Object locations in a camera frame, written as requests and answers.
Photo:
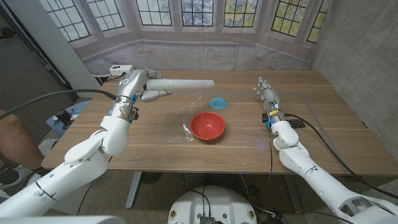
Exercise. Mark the blue round lid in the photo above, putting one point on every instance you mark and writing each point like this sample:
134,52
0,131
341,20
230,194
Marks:
218,103

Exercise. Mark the clear cling film sheet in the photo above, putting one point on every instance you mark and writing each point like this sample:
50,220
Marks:
177,124

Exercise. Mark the white floor platform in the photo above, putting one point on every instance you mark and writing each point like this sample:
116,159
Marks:
73,205

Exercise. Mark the printed window backdrop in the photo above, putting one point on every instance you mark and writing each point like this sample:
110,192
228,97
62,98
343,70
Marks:
199,53

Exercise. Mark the blue floor mat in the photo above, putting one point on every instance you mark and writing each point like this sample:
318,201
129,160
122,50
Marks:
79,107

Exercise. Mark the grey white sneaker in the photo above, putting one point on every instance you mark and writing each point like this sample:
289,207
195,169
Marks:
14,177

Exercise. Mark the black round ribbed object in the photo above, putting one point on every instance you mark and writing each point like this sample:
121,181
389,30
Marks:
151,177

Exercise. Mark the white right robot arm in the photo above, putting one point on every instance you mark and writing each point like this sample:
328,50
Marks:
311,168

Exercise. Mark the white partition panel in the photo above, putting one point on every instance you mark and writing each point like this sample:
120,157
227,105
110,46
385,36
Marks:
56,46

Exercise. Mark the black TV remote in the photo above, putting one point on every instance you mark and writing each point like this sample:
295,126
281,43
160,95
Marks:
297,124

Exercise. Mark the red bowl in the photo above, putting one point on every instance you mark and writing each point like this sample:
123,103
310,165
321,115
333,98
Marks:
207,124

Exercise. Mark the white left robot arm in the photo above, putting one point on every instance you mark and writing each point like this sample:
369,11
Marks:
84,158

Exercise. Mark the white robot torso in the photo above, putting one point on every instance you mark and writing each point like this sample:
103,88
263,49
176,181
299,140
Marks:
214,202

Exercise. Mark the black cylindrical device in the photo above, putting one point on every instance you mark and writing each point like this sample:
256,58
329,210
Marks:
63,115

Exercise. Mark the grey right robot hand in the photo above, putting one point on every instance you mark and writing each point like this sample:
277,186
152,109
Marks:
270,99

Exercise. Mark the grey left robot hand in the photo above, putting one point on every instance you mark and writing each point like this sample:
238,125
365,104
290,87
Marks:
132,82

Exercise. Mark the white power strip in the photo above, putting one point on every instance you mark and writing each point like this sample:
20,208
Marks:
118,70

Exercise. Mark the cling film roll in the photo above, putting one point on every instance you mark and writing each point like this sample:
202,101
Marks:
192,83

